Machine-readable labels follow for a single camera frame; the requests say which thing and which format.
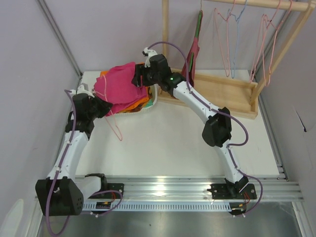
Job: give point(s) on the wooden clothes rack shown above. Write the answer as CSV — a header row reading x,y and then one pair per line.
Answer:
x,y
241,97

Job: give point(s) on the aluminium mounting rail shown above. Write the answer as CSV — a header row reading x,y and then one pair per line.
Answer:
x,y
194,188

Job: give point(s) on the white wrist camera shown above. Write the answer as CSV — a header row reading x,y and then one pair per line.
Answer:
x,y
148,53
82,89

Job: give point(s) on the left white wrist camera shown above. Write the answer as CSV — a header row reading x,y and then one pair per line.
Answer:
x,y
82,89

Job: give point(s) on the white laundry basket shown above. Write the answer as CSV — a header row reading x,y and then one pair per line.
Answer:
x,y
148,108

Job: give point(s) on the green plastic hanger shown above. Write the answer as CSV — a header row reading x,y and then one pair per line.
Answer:
x,y
199,21

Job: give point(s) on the pink trousers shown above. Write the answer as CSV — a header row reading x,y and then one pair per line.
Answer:
x,y
118,86

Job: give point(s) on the blue wire hanger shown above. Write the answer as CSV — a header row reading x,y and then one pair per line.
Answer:
x,y
233,56

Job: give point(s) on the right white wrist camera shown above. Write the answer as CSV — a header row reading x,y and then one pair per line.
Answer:
x,y
148,53

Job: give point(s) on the orange folded cloth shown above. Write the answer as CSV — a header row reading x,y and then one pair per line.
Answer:
x,y
135,105

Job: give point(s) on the white slotted cable duct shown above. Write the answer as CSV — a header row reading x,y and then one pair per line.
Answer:
x,y
160,206

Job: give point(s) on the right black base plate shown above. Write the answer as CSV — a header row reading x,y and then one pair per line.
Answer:
x,y
220,191

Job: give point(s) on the pink wire hanger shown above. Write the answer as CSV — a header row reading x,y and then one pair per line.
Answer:
x,y
103,97
268,73
266,23
224,47

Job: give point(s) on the maroon tank top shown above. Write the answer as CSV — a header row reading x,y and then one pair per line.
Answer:
x,y
191,60

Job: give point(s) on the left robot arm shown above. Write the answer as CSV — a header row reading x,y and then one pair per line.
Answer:
x,y
58,193

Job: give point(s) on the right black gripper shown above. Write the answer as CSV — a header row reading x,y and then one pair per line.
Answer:
x,y
138,76

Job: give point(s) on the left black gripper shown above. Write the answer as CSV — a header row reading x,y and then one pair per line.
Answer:
x,y
99,106

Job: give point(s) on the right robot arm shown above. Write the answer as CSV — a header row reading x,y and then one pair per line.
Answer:
x,y
217,122

